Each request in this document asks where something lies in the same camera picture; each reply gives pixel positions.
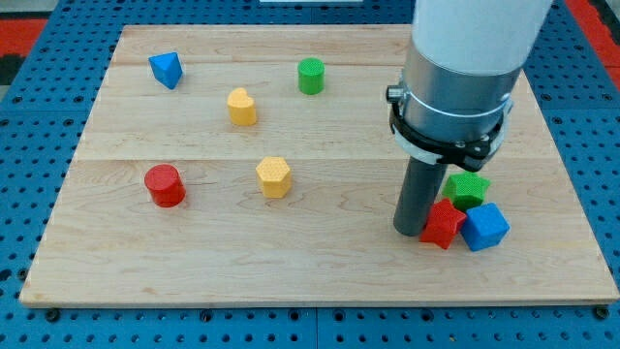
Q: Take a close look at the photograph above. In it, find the red cylinder block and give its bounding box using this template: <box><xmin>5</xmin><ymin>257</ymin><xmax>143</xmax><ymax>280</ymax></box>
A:
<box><xmin>144</xmin><ymin>164</ymin><xmax>186</xmax><ymax>207</ymax></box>

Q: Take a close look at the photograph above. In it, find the red star block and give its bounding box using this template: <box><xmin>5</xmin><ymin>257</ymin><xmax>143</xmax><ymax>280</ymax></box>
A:
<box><xmin>419</xmin><ymin>199</ymin><xmax>467</xmax><ymax>249</ymax></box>

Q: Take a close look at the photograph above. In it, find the green cylinder block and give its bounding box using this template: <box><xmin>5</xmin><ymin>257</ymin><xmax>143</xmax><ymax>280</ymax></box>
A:
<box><xmin>297</xmin><ymin>57</ymin><xmax>325</xmax><ymax>95</ymax></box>

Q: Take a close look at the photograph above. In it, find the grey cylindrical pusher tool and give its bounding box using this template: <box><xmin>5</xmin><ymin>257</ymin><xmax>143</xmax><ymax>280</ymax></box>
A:
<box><xmin>393</xmin><ymin>157</ymin><xmax>448</xmax><ymax>237</ymax></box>

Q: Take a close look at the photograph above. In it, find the yellow hexagon block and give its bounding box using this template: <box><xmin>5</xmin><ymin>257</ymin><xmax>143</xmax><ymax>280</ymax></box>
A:
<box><xmin>256</xmin><ymin>156</ymin><xmax>292</xmax><ymax>199</ymax></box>

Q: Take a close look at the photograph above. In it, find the green star block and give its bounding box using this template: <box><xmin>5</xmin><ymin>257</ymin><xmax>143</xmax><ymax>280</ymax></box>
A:
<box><xmin>442</xmin><ymin>172</ymin><xmax>491</xmax><ymax>211</ymax></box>

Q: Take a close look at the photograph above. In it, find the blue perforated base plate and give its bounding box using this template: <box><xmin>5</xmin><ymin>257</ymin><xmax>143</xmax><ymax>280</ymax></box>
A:
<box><xmin>1</xmin><ymin>0</ymin><xmax>619</xmax><ymax>348</ymax></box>

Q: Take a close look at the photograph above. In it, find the wooden board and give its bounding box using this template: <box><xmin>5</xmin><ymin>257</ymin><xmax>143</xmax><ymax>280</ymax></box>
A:
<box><xmin>19</xmin><ymin>25</ymin><xmax>619</xmax><ymax>308</ymax></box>

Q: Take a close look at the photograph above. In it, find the blue triangle block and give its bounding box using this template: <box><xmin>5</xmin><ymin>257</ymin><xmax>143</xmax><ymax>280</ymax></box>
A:
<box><xmin>148</xmin><ymin>51</ymin><xmax>183</xmax><ymax>90</ymax></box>

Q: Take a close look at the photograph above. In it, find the blue cube block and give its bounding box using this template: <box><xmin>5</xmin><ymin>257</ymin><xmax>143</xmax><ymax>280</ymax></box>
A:
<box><xmin>460</xmin><ymin>203</ymin><xmax>511</xmax><ymax>251</ymax></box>

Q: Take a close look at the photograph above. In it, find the yellow heart block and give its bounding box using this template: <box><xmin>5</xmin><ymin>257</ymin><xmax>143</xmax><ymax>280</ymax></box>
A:
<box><xmin>227</xmin><ymin>87</ymin><xmax>257</xmax><ymax>126</ymax></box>

